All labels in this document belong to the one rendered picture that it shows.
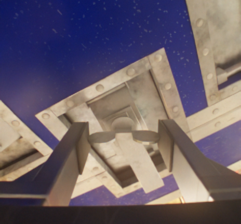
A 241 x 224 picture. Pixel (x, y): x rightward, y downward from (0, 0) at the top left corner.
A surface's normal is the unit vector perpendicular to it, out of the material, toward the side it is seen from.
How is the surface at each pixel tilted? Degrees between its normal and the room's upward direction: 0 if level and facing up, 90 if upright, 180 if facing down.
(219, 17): 90
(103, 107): 90
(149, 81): 90
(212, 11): 90
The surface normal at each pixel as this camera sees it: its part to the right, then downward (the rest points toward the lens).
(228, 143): 0.18, 0.51
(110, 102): 0.00, 0.19
